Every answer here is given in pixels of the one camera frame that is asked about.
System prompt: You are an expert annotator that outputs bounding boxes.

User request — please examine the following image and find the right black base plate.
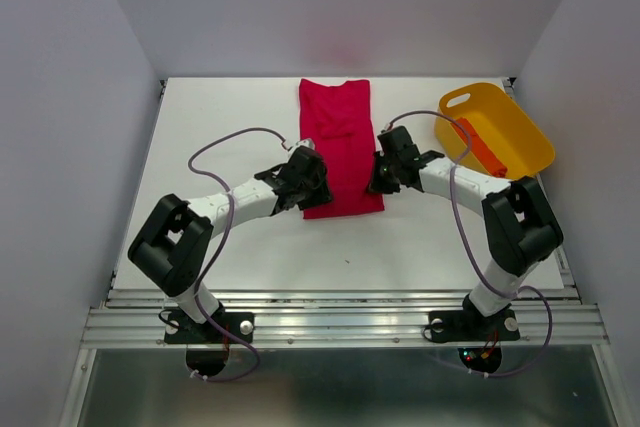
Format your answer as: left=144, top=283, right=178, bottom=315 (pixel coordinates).
left=422, top=309, right=521, bottom=344

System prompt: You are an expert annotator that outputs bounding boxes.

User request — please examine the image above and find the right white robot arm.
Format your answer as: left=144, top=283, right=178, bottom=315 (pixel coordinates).
left=369, top=126, right=564, bottom=343

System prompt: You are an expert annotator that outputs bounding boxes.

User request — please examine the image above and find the red t shirt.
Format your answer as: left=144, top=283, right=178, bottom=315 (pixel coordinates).
left=298, top=79, right=385, bottom=220

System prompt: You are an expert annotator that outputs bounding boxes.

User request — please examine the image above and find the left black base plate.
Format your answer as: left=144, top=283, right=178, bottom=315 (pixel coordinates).
left=158, top=308, right=255, bottom=345

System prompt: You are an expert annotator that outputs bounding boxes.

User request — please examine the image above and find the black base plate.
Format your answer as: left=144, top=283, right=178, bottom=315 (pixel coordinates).
left=422, top=309, right=521, bottom=344
left=158, top=308, right=255, bottom=345

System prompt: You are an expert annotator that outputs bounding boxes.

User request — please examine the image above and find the yellow plastic basket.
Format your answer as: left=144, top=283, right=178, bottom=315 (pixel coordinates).
left=434, top=82, right=555, bottom=180

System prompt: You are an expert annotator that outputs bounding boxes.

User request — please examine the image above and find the orange rolled t shirt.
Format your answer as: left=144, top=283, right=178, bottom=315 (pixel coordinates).
left=454, top=117, right=508, bottom=178

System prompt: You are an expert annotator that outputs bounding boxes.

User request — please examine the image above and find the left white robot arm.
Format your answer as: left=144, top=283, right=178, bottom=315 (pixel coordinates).
left=127, top=139, right=333, bottom=341

